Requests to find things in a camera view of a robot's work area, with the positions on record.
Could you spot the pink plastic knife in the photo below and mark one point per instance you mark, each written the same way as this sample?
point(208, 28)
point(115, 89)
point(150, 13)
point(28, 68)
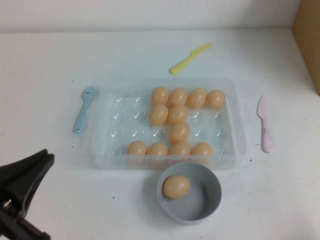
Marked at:
point(265, 130)

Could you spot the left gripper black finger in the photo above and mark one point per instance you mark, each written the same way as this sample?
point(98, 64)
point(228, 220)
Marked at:
point(17, 175)
point(32, 190)

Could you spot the brown cardboard box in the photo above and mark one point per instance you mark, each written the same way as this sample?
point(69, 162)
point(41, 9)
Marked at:
point(308, 37)

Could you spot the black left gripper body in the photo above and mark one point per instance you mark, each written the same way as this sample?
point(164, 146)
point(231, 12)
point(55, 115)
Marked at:
point(17, 228)

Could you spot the blue plastic fork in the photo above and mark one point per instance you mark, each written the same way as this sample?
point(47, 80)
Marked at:
point(83, 110)

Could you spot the grey plastic bowl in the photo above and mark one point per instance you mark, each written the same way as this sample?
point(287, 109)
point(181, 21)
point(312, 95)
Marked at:
point(197, 207)

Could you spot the yellow plastic knife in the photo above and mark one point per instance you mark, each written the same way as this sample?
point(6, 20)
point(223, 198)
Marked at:
point(186, 61)

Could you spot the clear plastic egg box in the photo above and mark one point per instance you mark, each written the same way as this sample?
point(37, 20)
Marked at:
point(225, 125)

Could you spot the orange plastic egg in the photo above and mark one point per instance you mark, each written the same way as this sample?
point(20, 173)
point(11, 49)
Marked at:
point(202, 149)
point(180, 132)
point(176, 187)
point(157, 149)
point(178, 113)
point(197, 98)
point(136, 148)
point(158, 114)
point(160, 95)
point(179, 149)
point(215, 99)
point(178, 96)

